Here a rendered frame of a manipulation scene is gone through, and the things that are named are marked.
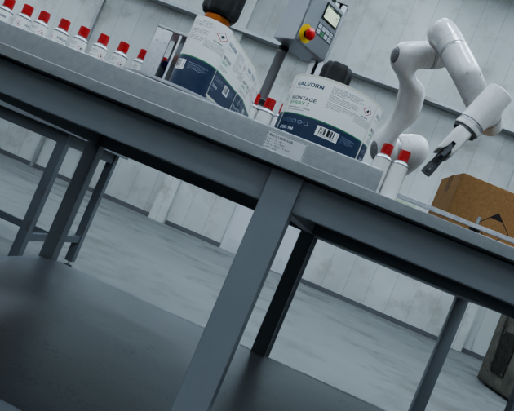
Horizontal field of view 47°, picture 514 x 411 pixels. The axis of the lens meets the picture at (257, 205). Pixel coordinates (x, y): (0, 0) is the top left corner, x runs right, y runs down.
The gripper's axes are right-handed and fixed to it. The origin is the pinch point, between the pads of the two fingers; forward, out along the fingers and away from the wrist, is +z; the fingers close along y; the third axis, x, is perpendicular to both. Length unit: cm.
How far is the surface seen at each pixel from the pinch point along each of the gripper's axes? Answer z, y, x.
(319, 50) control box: -8, -9, -52
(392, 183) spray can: 11.0, 2.1, -5.3
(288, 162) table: 33, 85, -20
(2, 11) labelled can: 54, 3, -139
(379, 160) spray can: 8.3, 2.2, -12.6
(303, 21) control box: -9, 1, -60
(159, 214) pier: 203, -881, -285
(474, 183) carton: -9.3, -16.0, 14.2
